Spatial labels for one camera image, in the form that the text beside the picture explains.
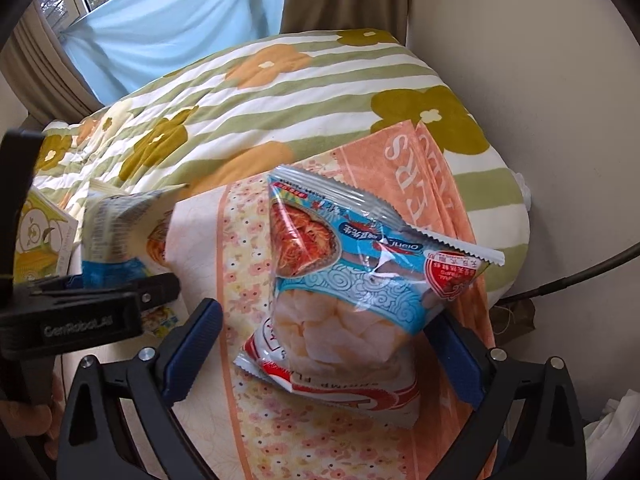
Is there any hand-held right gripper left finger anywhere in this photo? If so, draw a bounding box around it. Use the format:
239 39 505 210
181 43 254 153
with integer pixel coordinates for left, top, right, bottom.
55 297 224 480

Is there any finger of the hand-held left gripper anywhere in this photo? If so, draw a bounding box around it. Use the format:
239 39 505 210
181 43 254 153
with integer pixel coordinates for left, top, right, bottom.
120 272 182 314
29 274 85 295

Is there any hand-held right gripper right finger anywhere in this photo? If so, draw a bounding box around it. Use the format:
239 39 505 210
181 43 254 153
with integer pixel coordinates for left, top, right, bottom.
424 311 589 480

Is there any white and blue noodle packet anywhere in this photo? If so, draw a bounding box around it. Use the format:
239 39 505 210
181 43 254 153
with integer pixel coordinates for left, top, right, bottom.
80 182 189 342

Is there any blue and red cracker packet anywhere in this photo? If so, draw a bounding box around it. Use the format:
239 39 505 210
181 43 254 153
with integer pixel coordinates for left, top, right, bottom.
234 164 506 397

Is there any person's left hand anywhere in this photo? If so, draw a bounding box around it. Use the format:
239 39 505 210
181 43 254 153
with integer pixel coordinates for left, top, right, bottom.
0 374 69 457

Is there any yellow-green carton box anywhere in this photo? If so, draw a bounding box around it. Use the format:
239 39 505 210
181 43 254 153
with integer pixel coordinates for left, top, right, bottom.
12 192 82 287

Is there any brown paper bag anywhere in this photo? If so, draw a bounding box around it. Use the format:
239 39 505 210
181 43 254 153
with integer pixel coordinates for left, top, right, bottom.
492 297 537 344

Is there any red and white snack packet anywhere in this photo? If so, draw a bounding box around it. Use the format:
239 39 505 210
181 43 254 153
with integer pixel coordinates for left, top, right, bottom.
232 320 422 432

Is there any orange floral towel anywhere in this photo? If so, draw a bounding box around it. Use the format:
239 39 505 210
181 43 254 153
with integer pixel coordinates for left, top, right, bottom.
162 120 501 480

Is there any white cloth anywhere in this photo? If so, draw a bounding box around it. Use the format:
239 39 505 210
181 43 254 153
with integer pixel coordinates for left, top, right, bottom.
582 387 640 462

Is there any white plastic bag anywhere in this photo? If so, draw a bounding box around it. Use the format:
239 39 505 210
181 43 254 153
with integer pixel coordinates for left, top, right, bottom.
514 172 534 209

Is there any floral striped blanket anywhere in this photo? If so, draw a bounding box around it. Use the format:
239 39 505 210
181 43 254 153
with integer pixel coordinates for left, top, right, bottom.
30 27 532 307

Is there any light blue curtain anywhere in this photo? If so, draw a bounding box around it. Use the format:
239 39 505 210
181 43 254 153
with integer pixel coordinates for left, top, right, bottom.
60 0 289 107

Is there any black cable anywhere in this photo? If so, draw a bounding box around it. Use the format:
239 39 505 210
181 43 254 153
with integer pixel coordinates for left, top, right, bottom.
499 241 640 304

